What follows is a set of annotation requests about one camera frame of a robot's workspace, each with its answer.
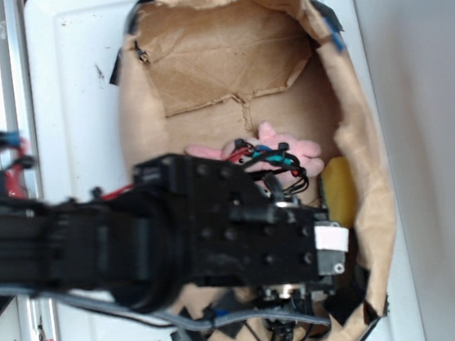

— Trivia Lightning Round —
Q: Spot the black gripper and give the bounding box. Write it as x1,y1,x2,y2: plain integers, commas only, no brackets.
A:
133,154,349,300

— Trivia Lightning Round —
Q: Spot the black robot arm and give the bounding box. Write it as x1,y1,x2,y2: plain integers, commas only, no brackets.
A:
0,132,349,312

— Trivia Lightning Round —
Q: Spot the pink plush bunny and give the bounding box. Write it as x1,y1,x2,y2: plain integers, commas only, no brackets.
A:
185,122,324,186

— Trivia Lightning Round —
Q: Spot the yellow green sponge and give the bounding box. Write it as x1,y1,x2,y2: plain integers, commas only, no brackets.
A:
320,156,358,229

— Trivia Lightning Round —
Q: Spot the brown paper bag tray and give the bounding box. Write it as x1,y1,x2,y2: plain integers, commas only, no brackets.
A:
117,0,396,341

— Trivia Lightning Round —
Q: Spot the grey cable sleeve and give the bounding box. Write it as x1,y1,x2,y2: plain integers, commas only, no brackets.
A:
31,260,332,341

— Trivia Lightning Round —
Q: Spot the aluminium rail frame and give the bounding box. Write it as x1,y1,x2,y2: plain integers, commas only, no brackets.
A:
0,0,60,341

